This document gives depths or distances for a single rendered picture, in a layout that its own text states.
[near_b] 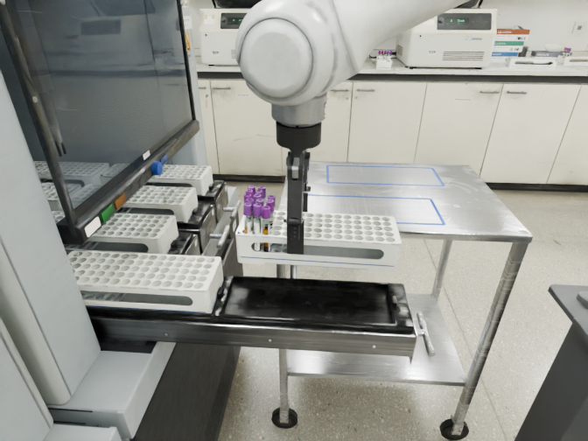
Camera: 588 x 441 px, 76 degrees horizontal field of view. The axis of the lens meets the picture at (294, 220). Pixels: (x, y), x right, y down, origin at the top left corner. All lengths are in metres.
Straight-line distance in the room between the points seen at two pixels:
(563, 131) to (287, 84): 3.10
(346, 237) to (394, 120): 2.31
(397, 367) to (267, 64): 1.10
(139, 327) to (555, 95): 3.02
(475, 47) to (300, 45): 2.66
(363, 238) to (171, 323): 0.36
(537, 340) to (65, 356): 1.81
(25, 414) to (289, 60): 0.56
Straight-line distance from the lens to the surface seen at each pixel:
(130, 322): 0.74
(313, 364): 1.30
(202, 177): 1.09
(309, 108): 0.59
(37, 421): 0.69
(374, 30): 0.44
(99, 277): 0.75
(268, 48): 0.38
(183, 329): 0.71
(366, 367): 1.31
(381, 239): 0.70
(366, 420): 1.54
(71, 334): 0.71
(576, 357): 1.11
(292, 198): 0.61
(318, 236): 0.69
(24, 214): 0.60
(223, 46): 2.92
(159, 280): 0.71
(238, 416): 1.54
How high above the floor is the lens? 1.28
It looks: 30 degrees down
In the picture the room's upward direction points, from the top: straight up
